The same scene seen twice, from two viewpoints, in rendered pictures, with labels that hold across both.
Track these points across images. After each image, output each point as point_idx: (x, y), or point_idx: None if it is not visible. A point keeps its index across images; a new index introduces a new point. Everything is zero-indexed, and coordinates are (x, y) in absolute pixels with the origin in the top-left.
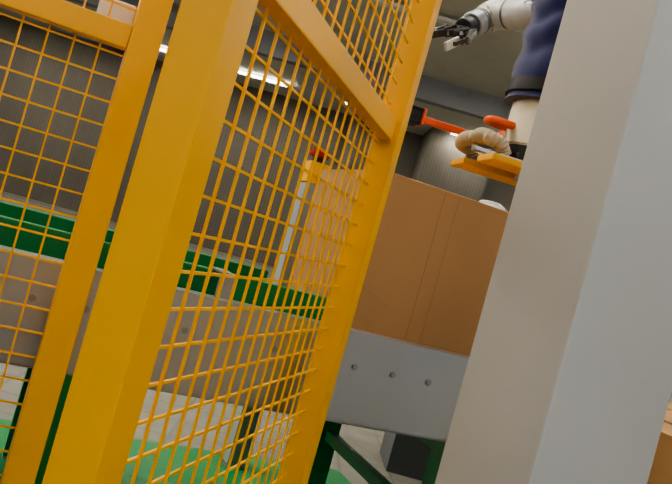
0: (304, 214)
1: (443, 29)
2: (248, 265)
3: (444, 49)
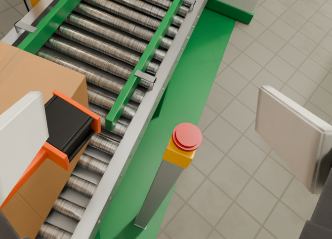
0: (162, 160)
1: (313, 221)
2: (115, 108)
3: (45, 127)
